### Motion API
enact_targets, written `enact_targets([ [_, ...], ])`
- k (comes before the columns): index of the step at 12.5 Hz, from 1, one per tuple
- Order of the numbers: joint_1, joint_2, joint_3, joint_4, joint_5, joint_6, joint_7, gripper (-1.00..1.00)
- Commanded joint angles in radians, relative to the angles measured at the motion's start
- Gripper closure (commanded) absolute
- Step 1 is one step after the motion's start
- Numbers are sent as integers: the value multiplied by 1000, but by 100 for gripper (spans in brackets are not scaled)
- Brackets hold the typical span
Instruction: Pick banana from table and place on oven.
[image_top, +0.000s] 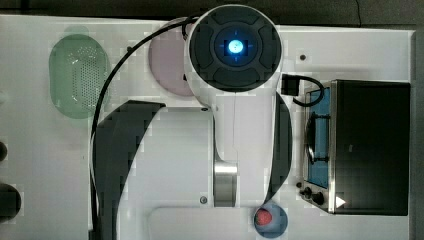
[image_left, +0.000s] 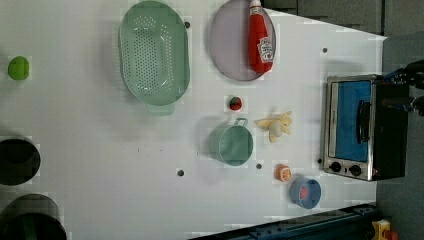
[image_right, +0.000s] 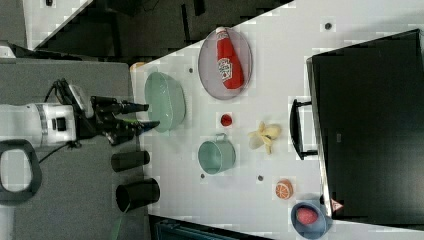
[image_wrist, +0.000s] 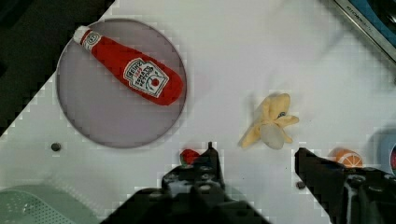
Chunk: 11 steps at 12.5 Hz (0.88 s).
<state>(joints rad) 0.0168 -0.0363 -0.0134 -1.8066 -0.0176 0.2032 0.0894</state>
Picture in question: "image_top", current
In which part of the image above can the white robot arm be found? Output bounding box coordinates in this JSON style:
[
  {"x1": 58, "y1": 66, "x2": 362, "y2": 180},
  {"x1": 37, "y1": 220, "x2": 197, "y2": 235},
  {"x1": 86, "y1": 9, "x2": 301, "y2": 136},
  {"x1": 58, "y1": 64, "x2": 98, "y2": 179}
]
[{"x1": 92, "y1": 4, "x2": 292, "y2": 240}]

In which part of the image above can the black toaster oven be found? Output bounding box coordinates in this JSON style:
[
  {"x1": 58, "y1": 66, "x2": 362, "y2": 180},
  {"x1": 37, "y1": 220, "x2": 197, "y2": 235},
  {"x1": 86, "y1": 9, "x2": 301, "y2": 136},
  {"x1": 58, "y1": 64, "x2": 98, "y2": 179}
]
[{"x1": 300, "y1": 80, "x2": 411, "y2": 216}]

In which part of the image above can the grey round plate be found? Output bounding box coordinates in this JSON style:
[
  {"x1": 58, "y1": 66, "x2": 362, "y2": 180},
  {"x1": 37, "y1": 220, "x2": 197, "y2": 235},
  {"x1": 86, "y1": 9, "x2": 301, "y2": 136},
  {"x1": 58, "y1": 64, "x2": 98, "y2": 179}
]
[{"x1": 148, "y1": 27, "x2": 193, "y2": 97}]

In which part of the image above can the red toy fruit in cup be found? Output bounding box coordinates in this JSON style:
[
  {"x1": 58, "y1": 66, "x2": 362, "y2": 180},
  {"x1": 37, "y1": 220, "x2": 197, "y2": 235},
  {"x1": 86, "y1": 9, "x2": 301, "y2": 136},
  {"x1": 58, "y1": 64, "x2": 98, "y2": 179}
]
[{"x1": 255, "y1": 208, "x2": 272, "y2": 226}]

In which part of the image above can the blue cup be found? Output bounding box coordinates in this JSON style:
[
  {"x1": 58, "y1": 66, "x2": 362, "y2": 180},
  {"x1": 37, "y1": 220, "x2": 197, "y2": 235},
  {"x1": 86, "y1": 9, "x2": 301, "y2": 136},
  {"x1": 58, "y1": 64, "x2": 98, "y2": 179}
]
[{"x1": 253, "y1": 200, "x2": 288, "y2": 239}]

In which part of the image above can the green perforated colander basket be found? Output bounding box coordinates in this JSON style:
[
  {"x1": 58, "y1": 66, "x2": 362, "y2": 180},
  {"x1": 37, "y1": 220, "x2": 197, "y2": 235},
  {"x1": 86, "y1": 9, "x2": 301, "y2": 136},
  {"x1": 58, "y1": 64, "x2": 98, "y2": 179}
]
[{"x1": 49, "y1": 26, "x2": 110, "y2": 119}]

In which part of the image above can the black cylinder near edge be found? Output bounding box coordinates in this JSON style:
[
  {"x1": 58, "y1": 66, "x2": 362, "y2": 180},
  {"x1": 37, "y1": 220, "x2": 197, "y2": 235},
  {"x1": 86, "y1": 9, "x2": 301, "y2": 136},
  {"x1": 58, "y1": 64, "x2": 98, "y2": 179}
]
[{"x1": 0, "y1": 142, "x2": 8, "y2": 161}]

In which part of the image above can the large black cylinder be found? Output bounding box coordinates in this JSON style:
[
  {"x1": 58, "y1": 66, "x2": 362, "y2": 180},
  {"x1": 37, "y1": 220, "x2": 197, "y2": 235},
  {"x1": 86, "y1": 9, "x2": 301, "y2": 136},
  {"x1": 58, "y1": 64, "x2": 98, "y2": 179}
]
[{"x1": 0, "y1": 183, "x2": 22, "y2": 223}]

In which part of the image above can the black camera box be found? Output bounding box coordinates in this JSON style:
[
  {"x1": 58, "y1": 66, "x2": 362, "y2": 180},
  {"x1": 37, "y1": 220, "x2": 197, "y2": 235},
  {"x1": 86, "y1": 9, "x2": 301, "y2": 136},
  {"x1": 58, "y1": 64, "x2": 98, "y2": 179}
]
[{"x1": 281, "y1": 74, "x2": 300, "y2": 96}]

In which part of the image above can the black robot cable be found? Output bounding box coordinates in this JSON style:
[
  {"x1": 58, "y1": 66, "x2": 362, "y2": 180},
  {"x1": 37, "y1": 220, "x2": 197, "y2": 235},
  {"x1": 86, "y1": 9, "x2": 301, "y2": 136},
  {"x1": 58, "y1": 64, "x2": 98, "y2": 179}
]
[{"x1": 89, "y1": 15, "x2": 200, "y2": 240}]

